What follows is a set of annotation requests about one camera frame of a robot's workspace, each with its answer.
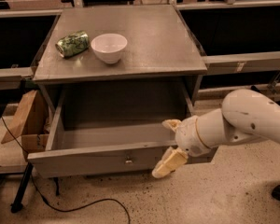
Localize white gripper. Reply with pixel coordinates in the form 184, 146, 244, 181
152, 116, 210, 178

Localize grey top drawer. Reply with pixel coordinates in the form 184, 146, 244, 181
27, 83, 218, 179

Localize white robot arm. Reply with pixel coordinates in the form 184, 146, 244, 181
152, 89, 280, 178

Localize small metal drawer knob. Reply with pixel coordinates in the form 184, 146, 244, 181
125, 156, 133, 165

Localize black right stand base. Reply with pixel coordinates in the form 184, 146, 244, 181
250, 85, 261, 93

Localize white ceramic bowl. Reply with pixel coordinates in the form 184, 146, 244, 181
91, 34, 128, 63

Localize grey wooden cabinet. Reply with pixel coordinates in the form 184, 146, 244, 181
32, 4, 209, 117

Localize green crushed soda can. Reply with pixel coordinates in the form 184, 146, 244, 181
55, 31, 90, 58

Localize brown cardboard box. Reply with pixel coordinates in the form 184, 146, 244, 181
1, 91, 49, 159

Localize black stand leg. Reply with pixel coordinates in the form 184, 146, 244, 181
10, 163, 34, 214

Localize grey right side rail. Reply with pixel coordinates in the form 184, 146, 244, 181
203, 51, 280, 76

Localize grey rail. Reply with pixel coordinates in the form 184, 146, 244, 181
0, 67, 34, 91
203, 51, 280, 76

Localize black floor cable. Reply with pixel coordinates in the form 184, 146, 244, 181
1, 117, 132, 224

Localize grey left side rail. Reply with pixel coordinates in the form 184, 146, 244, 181
0, 67, 34, 91

